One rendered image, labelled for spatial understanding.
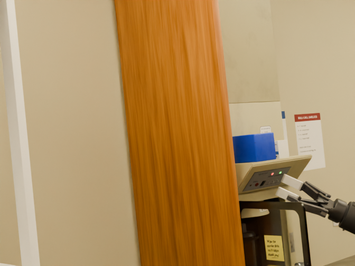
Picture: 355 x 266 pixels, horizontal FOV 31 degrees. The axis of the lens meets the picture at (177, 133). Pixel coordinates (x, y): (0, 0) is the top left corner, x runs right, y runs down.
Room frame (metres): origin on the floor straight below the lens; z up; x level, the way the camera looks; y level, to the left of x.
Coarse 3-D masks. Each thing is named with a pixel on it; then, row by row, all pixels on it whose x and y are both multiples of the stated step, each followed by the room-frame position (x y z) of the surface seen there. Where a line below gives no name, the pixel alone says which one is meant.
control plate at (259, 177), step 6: (282, 168) 2.13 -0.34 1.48; (288, 168) 2.16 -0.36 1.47; (258, 174) 2.06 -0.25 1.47; (264, 174) 2.08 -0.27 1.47; (270, 174) 2.11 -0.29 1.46; (276, 174) 2.13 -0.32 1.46; (282, 174) 2.16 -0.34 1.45; (252, 180) 2.06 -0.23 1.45; (258, 180) 2.09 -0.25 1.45; (270, 180) 2.14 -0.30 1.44; (246, 186) 2.07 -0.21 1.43; (252, 186) 2.09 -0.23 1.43; (258, 186) 2.12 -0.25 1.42; (264, 186) 2.14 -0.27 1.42
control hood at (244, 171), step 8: (272, 160) 2.07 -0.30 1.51; (280, 160) 2.09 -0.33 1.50; (288, 160) 2.12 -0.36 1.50; (296, 160) 2.15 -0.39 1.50; (304, 160) 2.19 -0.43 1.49; (240, 168) 2.03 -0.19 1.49; (248, 168) 2.01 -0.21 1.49; (256, 168) 2.02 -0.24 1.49; (264, 168) 2.05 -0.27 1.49; (272, 168) 2.09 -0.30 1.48; (296, 168) 2.20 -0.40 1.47; (240, 176) 2.03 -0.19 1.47; (248, 176) 2.03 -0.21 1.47; (296, 176) 2.24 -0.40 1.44; (240, 184) 2.04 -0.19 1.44; (280, 184) 2.21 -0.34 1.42; (240, 192) 2.07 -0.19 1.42
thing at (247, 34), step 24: (240, 0) 2.19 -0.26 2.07; (264, 0) 2.27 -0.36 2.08; (240, 24) 2.18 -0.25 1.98; (264, 24) 2.26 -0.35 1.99; (240, 48) 2.17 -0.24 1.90; (264, 48) 2.25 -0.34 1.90; (240, 72) 2.16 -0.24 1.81; (264, 72) 2.24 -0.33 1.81; (240, 96) 2.15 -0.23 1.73; (264, 96) 2.23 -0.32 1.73
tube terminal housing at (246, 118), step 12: (240, 108) 2.15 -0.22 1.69; (252, 108) 2.19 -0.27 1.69; (264, 108) 2.23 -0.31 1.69; (276, 108) 2.27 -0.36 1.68; (240, 120) 2.14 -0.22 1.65; (252, 120) 2.18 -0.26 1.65; (264, 120) 2.23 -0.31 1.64; (276, 120) 2.27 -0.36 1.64; (240, 132) 2.14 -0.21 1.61; (252, 132) 2.18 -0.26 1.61; (276, 132) 2.27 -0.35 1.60; (252, 192) 2.16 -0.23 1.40; (264, 192) 2.20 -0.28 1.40
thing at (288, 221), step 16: (240, 208) 2.04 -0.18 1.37; (256, 208) 1.98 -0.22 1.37; (272, 208) 1.92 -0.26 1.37; (288, 208) 1.87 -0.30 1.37; (304, 208) 1.82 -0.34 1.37; (256, 224) 1.99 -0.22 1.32; (272, 224) 1.93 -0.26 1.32; (288, 224) 1.87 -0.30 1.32; (304, 224) 1.82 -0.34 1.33; (256, 240) 2.00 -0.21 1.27; (288, 240) 1.88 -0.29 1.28; (304, 240) 1.83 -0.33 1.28; (256, 256) 2.00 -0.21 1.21; (288, 256) 1.89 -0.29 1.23; (304, 256) 1.83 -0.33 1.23
